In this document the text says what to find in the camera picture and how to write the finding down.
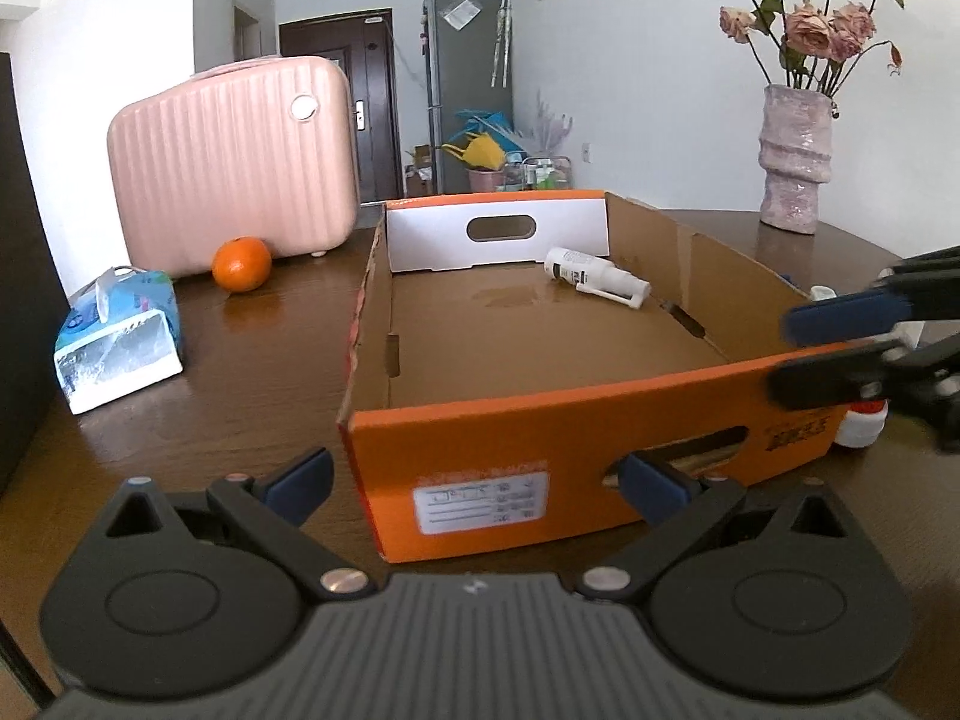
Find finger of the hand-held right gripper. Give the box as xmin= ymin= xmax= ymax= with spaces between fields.
xmin=780 ymin=244 xmax=960 ymax=350
xmin=769 ymin=337 xmax=960 ymax=455

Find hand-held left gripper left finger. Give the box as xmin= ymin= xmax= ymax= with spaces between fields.
xmin=97 ymin=446 xmax=376 ymax=605

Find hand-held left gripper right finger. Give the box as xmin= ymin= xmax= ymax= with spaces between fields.
xmin=574 ymin=450 xmax=875 ymax=605

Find orange cardboard box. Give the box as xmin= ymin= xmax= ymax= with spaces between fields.
xmin=337 ymin=190 xmax=860 ymax=563

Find white spray bottle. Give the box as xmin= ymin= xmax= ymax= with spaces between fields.
xmin=544 ymin=246 xmax=652 ymax=310

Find white bottle with red band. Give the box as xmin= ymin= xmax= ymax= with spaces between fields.
xmin=832 ymin=397 xmax=890 ymax=451

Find pink textured vase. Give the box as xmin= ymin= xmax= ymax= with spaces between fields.
xmin=757 ymin=84 xmax=835 ymax=235

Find orange fruit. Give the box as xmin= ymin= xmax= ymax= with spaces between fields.
xmin=211 ymin=237 xmax=272 ymax=293

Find blue tissue pack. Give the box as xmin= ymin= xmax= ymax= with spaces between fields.
xmin=54 ymin=266 xmax=185 ymax=415

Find dried pink roses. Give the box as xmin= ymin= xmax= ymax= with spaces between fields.
xmin=679 ymin=0 xmax=931 ymax=98

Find pink ribbed suitcase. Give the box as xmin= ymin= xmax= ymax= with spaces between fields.
xmin=106 ymin=54 xmax=359 ymax=278

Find small cardboard box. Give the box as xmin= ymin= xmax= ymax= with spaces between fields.
xmin=405 ymin=144 xmax=436 ymax=196

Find purple feather decoration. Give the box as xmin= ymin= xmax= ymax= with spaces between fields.
xmin=517 ymin=90 xmax=575 ymax=158

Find yellow bag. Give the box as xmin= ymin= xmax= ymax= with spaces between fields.
xmin=441 ymin=131 xmax=511 ymax=170

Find dark brown door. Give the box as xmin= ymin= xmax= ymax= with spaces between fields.
xmin=279 ymin=10 xmax=404 ymax=205

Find blue bag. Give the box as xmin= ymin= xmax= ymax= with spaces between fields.
xmin=456 ymin=109 xmax=511 ymax=143

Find grey refrigerator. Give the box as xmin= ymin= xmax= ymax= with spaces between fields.
xmin=421 ymin=0 xmax=515 ymax=196

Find folded white umbrella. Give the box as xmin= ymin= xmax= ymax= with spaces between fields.
xmin=491 ymin=0 xmax=515 ymax=89

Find wire rack with bottles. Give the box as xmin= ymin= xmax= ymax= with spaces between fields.
xmin=517 ymin=154 xmax=575 ymax=192

